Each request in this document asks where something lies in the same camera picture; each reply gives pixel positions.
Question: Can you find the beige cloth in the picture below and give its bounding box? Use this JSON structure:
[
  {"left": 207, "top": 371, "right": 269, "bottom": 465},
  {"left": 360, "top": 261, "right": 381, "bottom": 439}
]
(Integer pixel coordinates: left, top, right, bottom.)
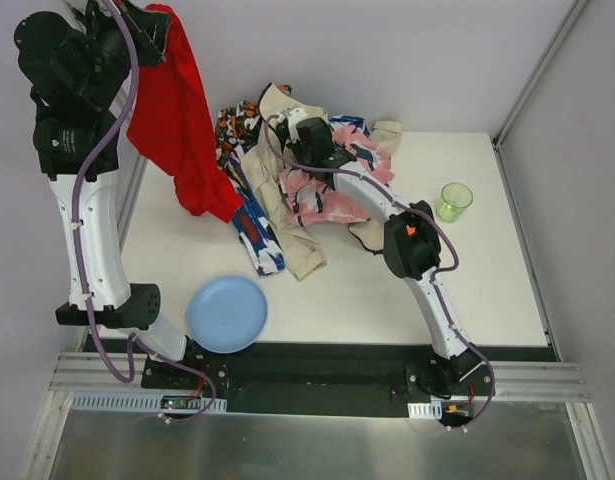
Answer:
[{"left": 241, "top": 84, "right": 403, "bottom": 281}]

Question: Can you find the pink patterned cloth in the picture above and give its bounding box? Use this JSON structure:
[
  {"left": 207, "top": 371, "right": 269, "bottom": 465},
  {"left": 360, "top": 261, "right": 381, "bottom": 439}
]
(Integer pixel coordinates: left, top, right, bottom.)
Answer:
[{"left": 279, "top": 115, "right": 397, "bottom": 227}]

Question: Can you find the red cloth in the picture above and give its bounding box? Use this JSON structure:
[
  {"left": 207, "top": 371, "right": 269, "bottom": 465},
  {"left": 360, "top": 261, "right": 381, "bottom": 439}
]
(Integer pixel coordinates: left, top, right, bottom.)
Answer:
[{"left": 127, "top": 3, "right": 243, "bottom": 223}]

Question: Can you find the blue white patterned cloth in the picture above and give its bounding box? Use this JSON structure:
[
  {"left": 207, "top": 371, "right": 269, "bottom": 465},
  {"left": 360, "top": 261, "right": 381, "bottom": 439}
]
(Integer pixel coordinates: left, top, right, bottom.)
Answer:
[{"left": 221, "top": 115, "right": 366, "bottom": 277}]

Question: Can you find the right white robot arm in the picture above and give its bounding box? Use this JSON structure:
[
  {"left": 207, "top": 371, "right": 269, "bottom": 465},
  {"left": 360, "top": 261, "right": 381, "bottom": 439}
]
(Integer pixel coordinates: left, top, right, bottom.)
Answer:
[{"left": 264, "top": 107, "right": 483, "bottom": 399}]

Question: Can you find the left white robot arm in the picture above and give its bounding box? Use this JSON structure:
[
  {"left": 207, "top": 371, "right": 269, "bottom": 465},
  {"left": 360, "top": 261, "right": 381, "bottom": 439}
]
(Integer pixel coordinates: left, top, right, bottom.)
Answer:
[{"left": 14, "top": 1, "right": 187, "bottom": 361}]

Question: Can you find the orange black patterned cloth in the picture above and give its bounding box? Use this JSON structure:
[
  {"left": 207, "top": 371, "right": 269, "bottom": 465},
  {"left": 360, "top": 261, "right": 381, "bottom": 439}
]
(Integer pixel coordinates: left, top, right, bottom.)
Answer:
[{"left": 215, "top": 97, "right": 263, "bottom": 168}]

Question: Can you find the green plastic cup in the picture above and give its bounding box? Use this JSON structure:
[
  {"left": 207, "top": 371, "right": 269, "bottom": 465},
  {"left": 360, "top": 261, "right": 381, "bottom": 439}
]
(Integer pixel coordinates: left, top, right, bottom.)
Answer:
[{"left": 437, "top": 182, "right": 474, "bottom": 222}]

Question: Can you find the blue plastic plate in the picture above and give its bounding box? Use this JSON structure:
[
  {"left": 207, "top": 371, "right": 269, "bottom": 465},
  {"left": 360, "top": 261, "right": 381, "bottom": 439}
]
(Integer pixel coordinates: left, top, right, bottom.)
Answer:
[{"left": 186, "top": 275, "right": 268, "bottom": 354}]

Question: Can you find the left aluminium frame post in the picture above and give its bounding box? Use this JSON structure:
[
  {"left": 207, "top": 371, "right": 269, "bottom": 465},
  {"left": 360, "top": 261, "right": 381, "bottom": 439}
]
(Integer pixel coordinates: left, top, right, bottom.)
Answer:
[{"left": 61, "top": 0, "right": 156, "bottom": 241}]

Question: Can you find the aluminium frame post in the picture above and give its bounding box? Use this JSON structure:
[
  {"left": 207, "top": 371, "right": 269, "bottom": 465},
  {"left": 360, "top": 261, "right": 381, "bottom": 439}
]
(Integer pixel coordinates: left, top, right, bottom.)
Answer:
[
  {"left": 492, "top": 0, "right": 592, "bottom": 151},
  {"left": 61, "top": 0, "right": 156, "bottom": 241}
]

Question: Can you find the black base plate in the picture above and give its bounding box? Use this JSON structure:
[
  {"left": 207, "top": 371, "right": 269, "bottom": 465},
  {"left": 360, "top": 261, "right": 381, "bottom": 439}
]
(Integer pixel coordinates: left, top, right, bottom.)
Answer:
[{"left": 141, "top": 342, "right": 494, "bottom": 418}]

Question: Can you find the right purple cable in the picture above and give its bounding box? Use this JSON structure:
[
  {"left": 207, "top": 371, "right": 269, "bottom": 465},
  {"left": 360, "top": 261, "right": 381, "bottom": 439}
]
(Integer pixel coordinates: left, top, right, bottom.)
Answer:
[{"left": 262, "top": 114, "right": 496, "bottom": 435}]

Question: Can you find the right aluminium frame post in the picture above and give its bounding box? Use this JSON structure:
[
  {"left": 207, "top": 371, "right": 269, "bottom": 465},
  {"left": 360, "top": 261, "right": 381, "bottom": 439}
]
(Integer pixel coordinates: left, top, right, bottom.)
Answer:
[{"left": 492, "top": 0, "right": 592, "bottom": 151}]

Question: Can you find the right white cable duct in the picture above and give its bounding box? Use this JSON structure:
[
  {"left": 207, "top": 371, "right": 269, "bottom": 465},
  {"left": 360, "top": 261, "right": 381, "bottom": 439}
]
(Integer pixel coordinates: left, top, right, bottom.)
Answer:
[{"left": 407, "top": 401, "right": 443, "bottom": 420}]

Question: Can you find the white cable duct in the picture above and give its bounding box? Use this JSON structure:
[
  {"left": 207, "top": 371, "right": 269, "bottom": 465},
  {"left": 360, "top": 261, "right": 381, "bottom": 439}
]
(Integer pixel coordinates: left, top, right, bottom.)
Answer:
[
  {"left": 72, "top": 392, "right": 227, "bottom": 415},
  {"left": 407, "top": 401, "right": 443, "bottom": 420}
]

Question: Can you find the left white cable duct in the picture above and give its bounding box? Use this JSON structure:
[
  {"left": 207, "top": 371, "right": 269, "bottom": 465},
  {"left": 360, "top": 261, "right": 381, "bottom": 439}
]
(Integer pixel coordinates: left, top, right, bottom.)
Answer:
[{"left": 72, "top": 392, "right": 227, "bottom": 415}]

